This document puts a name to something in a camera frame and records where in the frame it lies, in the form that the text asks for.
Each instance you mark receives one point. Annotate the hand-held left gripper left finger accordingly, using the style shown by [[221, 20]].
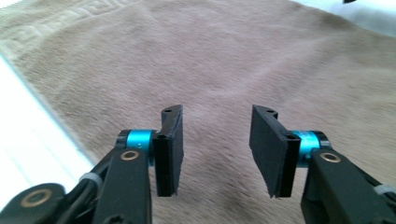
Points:
[[169, 161]]

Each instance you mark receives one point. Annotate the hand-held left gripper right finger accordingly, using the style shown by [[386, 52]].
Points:
[[271, 155]]

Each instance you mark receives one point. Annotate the beige towel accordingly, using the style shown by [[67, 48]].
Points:
[[202, 62]]

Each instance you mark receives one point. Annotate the white grid mat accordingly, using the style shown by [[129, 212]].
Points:
[[25, 140]]

